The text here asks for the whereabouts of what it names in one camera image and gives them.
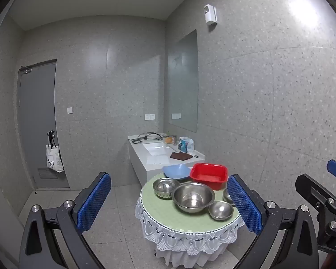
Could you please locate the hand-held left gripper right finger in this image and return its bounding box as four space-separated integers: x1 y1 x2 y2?
226 174 320 269

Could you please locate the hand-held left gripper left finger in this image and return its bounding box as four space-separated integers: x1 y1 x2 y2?
18 171 112 269

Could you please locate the small steel bowl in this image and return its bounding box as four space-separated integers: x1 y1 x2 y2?
222 188 236 204
208 201 234 220

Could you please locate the red plastic basin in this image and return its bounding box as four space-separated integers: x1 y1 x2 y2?
190 163 228 191

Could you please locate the large steel bowl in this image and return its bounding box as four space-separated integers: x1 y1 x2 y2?
172 182 215 213

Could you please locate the medium ribbed steel bowl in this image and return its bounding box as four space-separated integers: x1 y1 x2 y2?
153 177 180 199

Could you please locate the blue square plate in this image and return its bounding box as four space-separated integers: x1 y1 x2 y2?
162 163 191 180

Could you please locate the door vent grille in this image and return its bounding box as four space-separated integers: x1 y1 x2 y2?
37 168 59 180

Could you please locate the white tote bag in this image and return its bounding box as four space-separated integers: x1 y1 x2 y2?
46 144 64 173

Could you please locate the white sink counter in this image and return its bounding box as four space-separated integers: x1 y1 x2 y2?
128 134 206 187

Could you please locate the green round table mat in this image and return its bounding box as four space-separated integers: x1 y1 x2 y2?
140 171 241 234

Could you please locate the round table with lace cloth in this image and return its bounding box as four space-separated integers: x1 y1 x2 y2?
135 193 245 268

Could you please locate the brown cloth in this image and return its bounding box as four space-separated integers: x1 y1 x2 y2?
170 152 193 161

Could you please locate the white and blue plastic bag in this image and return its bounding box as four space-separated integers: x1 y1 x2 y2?
178 136 195 153

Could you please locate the grey door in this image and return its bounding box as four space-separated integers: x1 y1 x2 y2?
17 59 70 189

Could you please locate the black cable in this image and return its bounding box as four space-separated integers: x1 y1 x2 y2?
132 132 164 143

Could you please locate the wall mirror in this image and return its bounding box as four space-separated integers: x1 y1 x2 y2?
167 29 199 133

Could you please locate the white wall dispenser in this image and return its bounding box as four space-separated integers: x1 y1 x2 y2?
204 4 218 24

